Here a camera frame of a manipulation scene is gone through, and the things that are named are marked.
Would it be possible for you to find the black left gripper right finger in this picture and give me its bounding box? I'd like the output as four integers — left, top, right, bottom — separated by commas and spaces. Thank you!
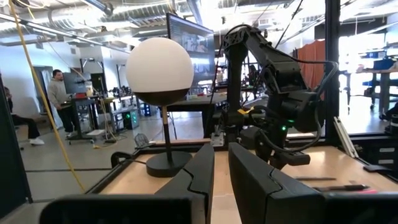
228, 142, 326, 224

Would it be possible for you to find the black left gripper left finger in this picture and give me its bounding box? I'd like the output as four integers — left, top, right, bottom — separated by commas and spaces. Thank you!
154, 142, 215, 224

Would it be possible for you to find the black gel pen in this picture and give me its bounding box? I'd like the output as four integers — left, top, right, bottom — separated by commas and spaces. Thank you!
313, 184, 370, 192

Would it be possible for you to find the silver aluminium extrusion bar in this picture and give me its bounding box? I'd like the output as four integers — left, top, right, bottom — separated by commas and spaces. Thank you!
333, 116, 360, 159

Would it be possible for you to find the black table edge clamp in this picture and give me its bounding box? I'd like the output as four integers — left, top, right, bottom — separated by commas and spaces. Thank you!
110, 151, 147, 169

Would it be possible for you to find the orange curtain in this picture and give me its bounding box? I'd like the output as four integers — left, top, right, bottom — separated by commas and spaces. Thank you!
297, 39, 326, 91

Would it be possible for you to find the white globe lamp black base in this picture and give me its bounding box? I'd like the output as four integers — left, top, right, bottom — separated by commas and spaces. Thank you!
125, 37, 195, 178

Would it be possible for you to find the black standing desk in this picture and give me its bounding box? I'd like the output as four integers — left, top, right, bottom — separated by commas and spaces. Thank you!
60, 96, 98, 144

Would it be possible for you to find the standing person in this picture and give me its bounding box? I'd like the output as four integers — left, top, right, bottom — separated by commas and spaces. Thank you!
46, 68, 79, 138

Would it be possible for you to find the seated person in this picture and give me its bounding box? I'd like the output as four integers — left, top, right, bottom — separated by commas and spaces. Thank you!
2, 86, 45, 146

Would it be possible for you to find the black curtain partition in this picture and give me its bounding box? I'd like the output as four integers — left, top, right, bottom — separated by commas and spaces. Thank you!
0, 74, 33, 218

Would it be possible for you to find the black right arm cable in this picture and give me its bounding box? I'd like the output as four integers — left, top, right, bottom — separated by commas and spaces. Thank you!
257, 58, 340, 154

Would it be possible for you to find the black frame upright post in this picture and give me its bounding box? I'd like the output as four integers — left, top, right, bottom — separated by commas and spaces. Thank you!
325, 0, 341, 144

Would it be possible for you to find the large wall display screen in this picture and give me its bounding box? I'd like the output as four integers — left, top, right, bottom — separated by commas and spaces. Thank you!
166, 12, 216, 86

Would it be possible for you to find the yellow hanging cable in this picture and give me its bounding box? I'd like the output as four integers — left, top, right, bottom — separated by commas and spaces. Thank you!
7, 0, 85, 193

